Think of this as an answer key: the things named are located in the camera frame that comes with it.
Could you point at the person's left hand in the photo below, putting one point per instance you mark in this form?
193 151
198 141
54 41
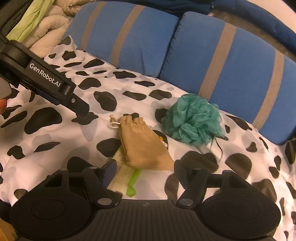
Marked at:
2 106

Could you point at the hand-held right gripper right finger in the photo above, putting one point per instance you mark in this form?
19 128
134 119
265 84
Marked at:
181 173

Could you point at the green wet wipes pack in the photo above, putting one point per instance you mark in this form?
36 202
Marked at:
124 177

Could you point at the blue grey striped cushion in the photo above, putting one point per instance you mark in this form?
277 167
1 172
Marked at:
138 34
242 69

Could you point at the cow print blanket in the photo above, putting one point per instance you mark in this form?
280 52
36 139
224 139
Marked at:
57 143

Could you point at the light green cloth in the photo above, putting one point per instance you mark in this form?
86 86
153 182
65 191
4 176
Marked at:
34 14

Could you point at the beige quilt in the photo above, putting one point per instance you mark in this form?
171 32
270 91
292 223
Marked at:
46 27

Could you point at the teal bath loofah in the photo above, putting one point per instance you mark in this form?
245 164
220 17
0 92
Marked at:
192 118

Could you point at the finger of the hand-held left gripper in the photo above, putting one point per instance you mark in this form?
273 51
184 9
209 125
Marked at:
79 106

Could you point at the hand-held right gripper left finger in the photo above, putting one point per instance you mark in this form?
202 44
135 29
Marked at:
110 172

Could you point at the cardboard box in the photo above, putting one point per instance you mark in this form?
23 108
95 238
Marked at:
5 231

